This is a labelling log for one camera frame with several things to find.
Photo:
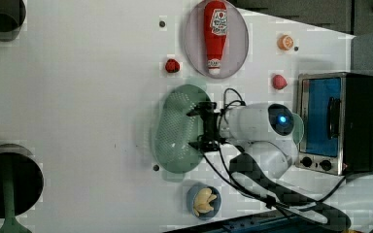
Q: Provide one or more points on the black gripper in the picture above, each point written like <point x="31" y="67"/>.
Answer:
<point x="209" y="140"/>

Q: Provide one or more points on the green plastic strainer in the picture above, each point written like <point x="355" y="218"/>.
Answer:
<point x="173" y="130"/>

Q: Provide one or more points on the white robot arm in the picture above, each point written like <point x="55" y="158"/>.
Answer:
<point x="263" y="135"/>

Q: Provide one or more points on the red toy strawberry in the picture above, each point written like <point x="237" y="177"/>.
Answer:
<point x="172" y="66"/>

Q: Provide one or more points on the blue bowl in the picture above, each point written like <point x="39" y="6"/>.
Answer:
<point x="191" y="194"/>

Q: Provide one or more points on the yellow banana pieces toy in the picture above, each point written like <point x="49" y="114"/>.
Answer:
<point x="202" y="201"/>

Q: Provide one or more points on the grey round plate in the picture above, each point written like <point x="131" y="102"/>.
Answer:
<point x="235" y="48"/>

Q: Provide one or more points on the pink toy fruit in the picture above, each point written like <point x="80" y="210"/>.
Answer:
<point x="279" y="82"/>

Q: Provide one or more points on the green plastic cup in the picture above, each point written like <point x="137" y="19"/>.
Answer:
<point x="298" y="129"/>

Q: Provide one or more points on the red plush ketchup bottle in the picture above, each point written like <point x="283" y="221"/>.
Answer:
<point x="215" y="33"/>

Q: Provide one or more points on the orange slice toy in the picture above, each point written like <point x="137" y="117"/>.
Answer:
<point x="285" y="42"/>

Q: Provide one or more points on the silver toaster oven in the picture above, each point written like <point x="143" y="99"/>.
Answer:
<point x="337" y="114"/>

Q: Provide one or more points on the black cylinder lower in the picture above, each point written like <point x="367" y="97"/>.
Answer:
<point x="28" y="178"/>

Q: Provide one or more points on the black cylinder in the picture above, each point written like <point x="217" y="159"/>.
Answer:
<point x="12" y="14"/>
<point x="28" y="178"/>

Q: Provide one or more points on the green spatula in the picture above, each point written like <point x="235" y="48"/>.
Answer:
<point x="10" y="224"/>

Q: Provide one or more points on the black cylinder upper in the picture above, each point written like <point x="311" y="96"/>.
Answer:
<point x="12" y="14"/>

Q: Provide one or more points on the blue metal frame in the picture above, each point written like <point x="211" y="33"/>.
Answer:
<point x="253" y="224"/>

